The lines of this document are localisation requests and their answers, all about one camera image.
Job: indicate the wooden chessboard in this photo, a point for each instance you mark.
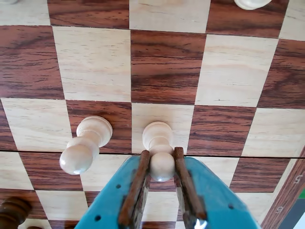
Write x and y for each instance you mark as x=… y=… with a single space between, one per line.
x=166 y=71

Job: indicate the green plastic container lid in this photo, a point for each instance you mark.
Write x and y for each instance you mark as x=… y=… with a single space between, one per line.
x=301 y=196

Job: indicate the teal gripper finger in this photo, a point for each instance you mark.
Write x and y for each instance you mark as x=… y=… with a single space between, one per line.
x=214 y=202
x=112 y=195

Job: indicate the dark wooden knight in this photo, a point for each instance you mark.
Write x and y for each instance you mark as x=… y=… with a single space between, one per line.
x=12 y=212

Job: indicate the light wooden pawn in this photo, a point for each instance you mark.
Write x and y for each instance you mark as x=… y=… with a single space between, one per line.
x=78 y=157
x=158 y=167
x=251 y=3

